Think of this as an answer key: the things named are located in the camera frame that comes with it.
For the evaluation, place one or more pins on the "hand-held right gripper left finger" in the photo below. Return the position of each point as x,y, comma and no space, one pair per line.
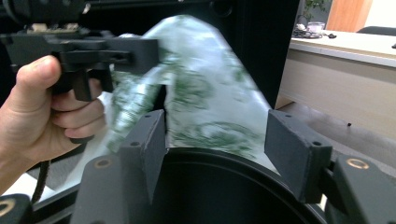
149,146

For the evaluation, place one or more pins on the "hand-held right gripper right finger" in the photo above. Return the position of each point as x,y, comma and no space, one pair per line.
295,155

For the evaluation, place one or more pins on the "clear green-printed plastic bag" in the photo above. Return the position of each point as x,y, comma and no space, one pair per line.
202,77

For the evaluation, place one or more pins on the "dark grey trash bin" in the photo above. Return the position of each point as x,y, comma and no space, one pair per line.
218,193

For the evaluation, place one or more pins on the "beige office desk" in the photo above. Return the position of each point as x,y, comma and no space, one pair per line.
342,81

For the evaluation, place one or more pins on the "black computer mouse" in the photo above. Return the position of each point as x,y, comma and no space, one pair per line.
332,35

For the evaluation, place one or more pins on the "clear glass jar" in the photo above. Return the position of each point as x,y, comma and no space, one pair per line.
316,28

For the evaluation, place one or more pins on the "green potted plant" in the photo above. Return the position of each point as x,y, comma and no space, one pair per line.
314,7

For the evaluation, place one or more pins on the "orange wooden door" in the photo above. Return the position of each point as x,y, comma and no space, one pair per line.
348,15

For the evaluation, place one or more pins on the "black office chair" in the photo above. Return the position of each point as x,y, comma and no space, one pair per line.
378,30

